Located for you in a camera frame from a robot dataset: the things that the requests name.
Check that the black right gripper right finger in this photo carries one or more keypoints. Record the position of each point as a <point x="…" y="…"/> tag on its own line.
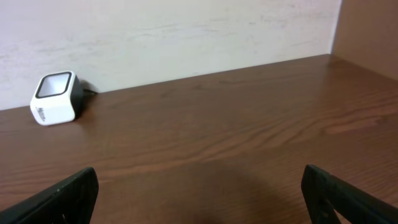
<point x="326" y="196"/>

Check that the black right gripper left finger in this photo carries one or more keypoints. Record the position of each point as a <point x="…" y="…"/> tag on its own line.
<point x="72" y="200"/>

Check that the white barcode scanner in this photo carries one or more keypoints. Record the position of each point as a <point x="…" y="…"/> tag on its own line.
<point x="57" y="99"/>

